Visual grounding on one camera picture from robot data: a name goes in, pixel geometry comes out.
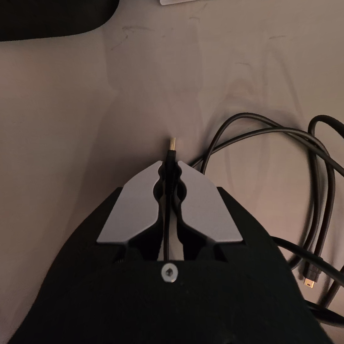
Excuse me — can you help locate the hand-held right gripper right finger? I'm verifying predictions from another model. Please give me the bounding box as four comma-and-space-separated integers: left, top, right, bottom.
174, 159, 244, 254

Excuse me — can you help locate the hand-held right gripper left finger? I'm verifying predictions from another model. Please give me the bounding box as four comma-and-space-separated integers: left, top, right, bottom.
96, 160, 168, 254

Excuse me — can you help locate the thin black cable small plug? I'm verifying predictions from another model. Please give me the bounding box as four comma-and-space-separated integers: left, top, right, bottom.
163, 112, 344, 329

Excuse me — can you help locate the black quilted cushion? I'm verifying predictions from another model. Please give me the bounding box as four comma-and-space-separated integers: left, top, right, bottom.
0, 0, 120, 41

